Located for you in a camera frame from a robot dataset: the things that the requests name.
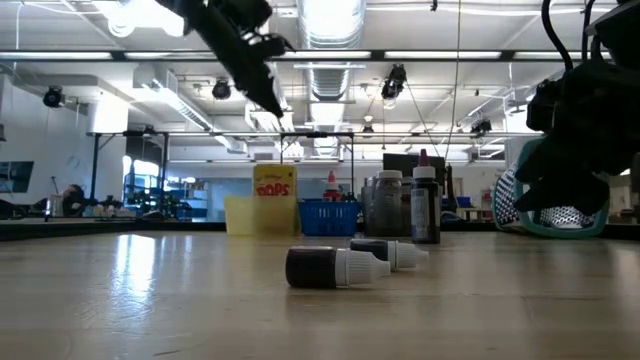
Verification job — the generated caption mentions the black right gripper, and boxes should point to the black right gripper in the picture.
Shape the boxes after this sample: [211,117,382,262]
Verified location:
[512,59,640,217]

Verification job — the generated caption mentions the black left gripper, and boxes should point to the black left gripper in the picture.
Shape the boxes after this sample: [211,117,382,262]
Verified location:
[192,0,296,120]

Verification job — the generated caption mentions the yellow Corn Pops box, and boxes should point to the yellow Corn Pops box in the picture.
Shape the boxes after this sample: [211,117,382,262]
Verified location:
[252,164,298,198]

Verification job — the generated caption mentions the red-label extract bottle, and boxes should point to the red-label extract bottle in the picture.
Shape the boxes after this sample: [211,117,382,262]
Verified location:
[323,169,342,202]

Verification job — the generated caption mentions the purple-label dark extract bottle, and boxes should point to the purple-label dark extract bottle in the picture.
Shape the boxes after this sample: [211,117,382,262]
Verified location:
[410,148,442,245]

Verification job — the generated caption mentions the teal-framed metal box grater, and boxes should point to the teal-framed metal box grater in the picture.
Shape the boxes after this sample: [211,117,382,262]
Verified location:
[492,137,611,239]

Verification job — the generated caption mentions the yellow plastic bin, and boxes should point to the yellow plastic bin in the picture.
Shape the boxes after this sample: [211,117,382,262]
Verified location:
[223,195,301,237]

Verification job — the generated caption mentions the blue plastic bin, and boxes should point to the blue plastic bin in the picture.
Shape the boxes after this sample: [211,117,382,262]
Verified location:
[298,200,362,237]

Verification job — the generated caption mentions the black background monitor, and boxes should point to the black background monitor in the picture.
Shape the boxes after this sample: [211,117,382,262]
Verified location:
[382,153,447,187]

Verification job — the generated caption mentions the grey translucent plastic bin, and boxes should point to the grey translucent plastic bin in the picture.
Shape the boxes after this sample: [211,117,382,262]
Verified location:
[360,174,446,237]

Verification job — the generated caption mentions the overhead beam with light strips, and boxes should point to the overhead beam with light strips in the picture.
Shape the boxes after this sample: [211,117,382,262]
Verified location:
[0,48,640,63]

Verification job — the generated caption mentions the small white-capped dropper bottle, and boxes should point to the small white-capped dropper bottle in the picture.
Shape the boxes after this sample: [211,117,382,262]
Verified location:
[348,238,430,273]
[284,245,392,290]

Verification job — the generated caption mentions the person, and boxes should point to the person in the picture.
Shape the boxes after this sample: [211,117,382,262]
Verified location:
[32,183,94,219]

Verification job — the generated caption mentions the silver metal cup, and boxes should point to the silver metal cup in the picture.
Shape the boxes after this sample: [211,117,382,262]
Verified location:
[44,195,64,219]

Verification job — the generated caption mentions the black background workstation frame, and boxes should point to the black background workstation frame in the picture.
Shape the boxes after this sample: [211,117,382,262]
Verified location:
[87,128,484,189]

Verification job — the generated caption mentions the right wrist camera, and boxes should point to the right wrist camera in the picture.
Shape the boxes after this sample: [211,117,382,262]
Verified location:
[526,78,561,134]

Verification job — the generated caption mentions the silver ceiling air duct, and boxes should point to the silver ceiling air duct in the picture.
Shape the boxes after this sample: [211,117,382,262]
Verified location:
[294,0,369,131]

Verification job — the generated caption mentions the black overhead rig camera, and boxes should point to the black overhead rig camera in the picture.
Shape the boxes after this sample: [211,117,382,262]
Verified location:
[380,63,408,100]

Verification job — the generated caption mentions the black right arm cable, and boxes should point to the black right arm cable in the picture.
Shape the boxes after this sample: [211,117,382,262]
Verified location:
[541,0,601,71]

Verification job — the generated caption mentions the dark wall-mounted screen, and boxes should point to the dark wall-mounted screen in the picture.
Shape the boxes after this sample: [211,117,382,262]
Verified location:
[0,160,35,194]

